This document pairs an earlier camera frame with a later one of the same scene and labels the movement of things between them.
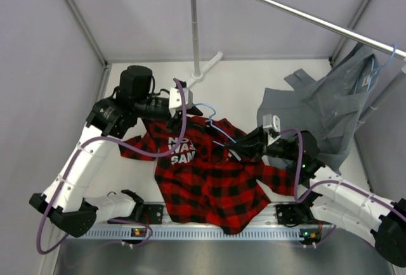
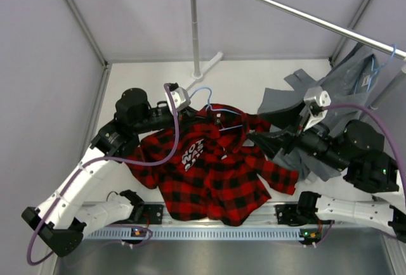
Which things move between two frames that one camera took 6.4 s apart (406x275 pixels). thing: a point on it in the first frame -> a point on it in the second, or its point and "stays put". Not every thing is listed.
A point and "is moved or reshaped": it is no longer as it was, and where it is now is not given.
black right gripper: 254,146 -> 285,138
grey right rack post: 381,97 stays put
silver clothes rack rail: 304,15 stays put
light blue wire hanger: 212,123 -> 210,107
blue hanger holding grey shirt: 375,70 stays put
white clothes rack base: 198,78 stays put
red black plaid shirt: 200,175 is moved or reshaped
